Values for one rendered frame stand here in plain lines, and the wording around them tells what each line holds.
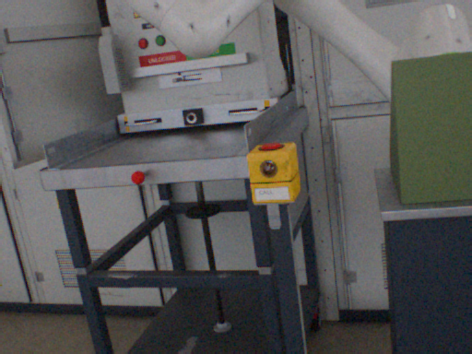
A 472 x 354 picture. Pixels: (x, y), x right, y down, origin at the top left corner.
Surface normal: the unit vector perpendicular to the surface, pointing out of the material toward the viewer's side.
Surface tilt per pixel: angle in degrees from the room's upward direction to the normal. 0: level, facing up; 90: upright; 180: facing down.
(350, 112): 90
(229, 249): 90
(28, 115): 90
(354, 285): 90
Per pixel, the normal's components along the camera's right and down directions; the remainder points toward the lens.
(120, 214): -0.27, 0.28
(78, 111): 0.88, 0.00
